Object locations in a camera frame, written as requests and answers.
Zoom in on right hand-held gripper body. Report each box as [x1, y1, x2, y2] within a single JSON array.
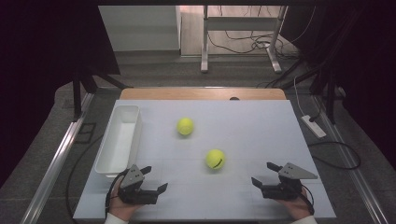
[[262, 161, 319, 201]]

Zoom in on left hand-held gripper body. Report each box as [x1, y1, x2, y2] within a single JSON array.
[[117, 163, 160, 205]]

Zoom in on white plastic bin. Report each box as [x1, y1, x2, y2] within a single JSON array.
[[93, 105, 143, 179]]

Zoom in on yellow tennis ball black mark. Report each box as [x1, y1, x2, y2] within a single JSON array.
[[205, 148, 226, 171]]

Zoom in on plain yellow tennis ball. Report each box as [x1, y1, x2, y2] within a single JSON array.
[[176, 117, 195, 136]]

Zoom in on person's left hand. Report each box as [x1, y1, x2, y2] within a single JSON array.
[[108, 176, 144, 222]]

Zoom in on person's right hand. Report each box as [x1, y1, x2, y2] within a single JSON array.
[[275, 186, 313, 220]]

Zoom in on white board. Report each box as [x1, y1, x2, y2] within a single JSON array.
[[73, 99, 337, 220]]

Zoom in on white power strip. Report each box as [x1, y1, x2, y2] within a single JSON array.
[[301, 114, 327, 139]]

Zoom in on black stand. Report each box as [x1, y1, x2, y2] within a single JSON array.
[[309, 66, 337, 125], [72, 69, 134, 122]]

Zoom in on dark curtain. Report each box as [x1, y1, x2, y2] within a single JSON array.
[[279, 0, 396, 171], [0, 0, 121, 188]]

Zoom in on white cabinet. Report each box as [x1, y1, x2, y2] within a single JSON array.
[[98, 5, 182, 52]]

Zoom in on left hand-held gripper cable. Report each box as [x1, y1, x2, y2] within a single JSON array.
[[105, 168, 130, 218]]

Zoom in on hand-held gripper cable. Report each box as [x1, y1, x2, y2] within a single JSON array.
[[300, 184, 316, 217], [105, 168, 130, 218]]

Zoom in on right hand-held gripper cable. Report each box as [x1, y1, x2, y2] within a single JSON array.
[[300, 184, 316, 217]]

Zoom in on long black floor cable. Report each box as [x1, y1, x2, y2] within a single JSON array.
[[64, 133, 106, 224]]

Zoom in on white power strip cable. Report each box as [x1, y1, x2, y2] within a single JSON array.
[[293, 77, 305, 117]]

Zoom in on metal floor rail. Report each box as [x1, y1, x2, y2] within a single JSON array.
[[20, 92, 94, 224], [312, 94, 390, 224]]

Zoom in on black looped floor cable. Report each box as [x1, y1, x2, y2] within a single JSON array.
[[307, 141, 362, 171]]

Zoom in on tangle of cables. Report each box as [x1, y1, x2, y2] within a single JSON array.
[[206, 5, 317, 59]]

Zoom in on white metal desk frame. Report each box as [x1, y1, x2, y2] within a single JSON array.
[[200, 5, 289, 75]]

